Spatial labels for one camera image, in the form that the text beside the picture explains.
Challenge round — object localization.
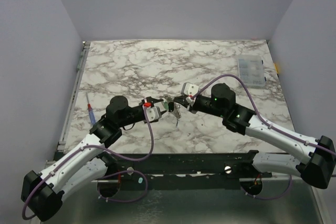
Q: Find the silver keyring chain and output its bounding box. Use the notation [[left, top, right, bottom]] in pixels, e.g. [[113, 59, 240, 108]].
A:
[[164, 95, 182, 127]]

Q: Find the green key tag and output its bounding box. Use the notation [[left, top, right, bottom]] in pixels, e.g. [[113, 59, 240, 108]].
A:
[[163, 101, 169, 110]]

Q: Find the black key tag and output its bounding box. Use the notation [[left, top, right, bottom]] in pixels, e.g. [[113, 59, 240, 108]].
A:
[[168, 101, 174, 112]]

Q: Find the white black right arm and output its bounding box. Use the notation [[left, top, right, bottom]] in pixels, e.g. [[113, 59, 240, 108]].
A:
[[173, 82, 335, 189]]

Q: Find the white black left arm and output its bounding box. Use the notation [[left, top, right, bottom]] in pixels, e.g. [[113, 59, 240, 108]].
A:
[[21, 95, 163, 221]]

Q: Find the blue red screwdriver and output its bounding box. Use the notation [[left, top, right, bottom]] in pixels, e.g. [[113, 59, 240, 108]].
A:
[[86, 93, 96, 125]]

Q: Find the clear plastic organizer box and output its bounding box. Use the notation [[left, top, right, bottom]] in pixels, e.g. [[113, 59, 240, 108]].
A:
[[236, 55, 266, 88]]

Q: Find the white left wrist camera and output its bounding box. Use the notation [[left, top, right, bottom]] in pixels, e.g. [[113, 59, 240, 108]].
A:
[[142, 99, 161, 123]]

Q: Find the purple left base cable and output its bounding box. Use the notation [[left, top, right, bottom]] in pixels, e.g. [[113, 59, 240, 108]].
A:
[[98, 169, 149, 204]]

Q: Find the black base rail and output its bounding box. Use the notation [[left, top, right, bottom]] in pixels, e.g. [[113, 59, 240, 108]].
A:
[[97, 151, 271, 194]]

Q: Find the aluminium side rail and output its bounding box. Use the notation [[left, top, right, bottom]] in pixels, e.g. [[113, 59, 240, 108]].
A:
[[56, 41, 91, 152]]

